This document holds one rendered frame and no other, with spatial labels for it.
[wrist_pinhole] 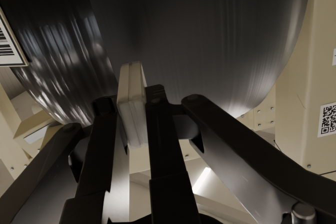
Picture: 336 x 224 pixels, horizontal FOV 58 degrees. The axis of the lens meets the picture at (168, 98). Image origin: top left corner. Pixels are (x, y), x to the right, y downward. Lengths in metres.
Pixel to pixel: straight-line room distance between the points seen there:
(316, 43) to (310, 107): 0.12
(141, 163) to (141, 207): 6.34
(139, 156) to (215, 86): 0.64
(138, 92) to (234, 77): 0.14
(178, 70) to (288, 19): 0.10
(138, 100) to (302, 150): 0.53
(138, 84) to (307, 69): 0.42
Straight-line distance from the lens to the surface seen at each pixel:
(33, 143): 1.08
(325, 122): 0.64
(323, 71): 0.57
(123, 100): 0.16
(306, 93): 0.58
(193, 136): 0.15
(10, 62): 0.27
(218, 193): 7.15
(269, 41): 0.28
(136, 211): 7.22
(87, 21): 0.23
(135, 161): 0.92
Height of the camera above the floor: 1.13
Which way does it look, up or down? 32 degrees up
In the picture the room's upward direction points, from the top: 168 degrees clockwise
